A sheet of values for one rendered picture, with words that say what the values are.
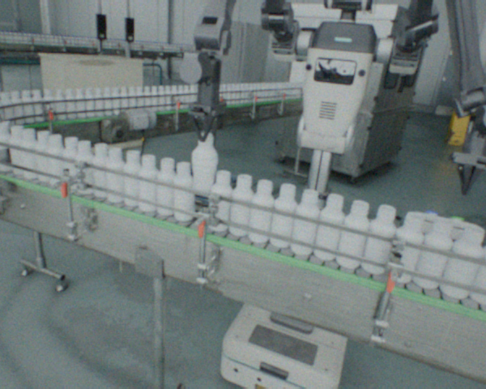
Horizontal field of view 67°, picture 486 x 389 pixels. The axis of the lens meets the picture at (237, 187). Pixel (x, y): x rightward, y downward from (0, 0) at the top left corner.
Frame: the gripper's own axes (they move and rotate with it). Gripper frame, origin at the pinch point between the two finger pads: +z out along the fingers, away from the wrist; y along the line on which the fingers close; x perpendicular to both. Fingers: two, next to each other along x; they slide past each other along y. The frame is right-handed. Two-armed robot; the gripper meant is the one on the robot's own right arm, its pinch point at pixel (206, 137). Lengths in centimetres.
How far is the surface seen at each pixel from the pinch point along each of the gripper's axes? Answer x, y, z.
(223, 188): 7.0, 2.4, 12.1
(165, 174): -11.1, 1.9, 12.2
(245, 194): 13.0, 1.8, 12.5
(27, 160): -64, 3, 18
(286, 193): 23.7, 1.6, 9.8
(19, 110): -131, -48, 18
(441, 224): 59, 1, 9
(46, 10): -829, -701, -59
